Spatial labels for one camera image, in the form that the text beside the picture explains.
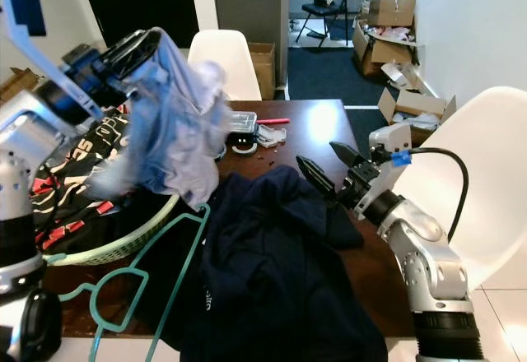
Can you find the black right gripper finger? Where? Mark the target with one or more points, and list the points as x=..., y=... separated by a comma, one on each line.
x=350, y=156
x=319, y=179

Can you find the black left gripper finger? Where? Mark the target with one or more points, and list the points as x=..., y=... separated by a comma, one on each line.
x=144, y=64
x=136, y=45

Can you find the light blue printed garment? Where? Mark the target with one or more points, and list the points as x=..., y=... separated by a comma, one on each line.
x=173, y=132

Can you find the navy garment with pink logo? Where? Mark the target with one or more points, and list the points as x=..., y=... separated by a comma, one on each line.
x=280, y=280

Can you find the turquoise plastic hanger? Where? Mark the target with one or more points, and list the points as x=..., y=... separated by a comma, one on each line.
x=191, y=276

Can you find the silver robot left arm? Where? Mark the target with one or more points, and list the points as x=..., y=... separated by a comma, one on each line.
x=41, y=173

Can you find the grey case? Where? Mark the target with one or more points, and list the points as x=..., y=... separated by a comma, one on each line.
x=268, y=136

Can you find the red pen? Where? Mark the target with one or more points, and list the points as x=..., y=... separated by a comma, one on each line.
x=273, y=121

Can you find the open cardboard box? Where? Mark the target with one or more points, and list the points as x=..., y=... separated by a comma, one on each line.
x=403, y=103

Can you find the tape roll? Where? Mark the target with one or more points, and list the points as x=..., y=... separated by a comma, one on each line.
x=243, y=151

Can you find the white plastic chair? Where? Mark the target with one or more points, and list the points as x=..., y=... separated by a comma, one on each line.
x=230, y=58
x=494, y=156

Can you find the black garment with red print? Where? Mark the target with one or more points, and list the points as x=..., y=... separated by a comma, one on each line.
x=66, y=189

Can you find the small cardboard box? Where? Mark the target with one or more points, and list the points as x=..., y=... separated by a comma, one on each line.
x=263, y=70

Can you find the black folding chair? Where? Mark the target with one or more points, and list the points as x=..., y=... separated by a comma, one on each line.
x=325, y=6

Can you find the large cardboard box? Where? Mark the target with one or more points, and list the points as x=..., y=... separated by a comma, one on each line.
x=391, y=8

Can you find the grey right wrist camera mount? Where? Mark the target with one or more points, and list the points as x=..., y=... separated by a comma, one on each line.
x=391, y=138

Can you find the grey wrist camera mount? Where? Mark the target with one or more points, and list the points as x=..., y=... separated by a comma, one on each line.
x=391, y=138
x=49, y=74

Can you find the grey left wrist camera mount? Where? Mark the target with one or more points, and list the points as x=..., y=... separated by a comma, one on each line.
x=49, y=74

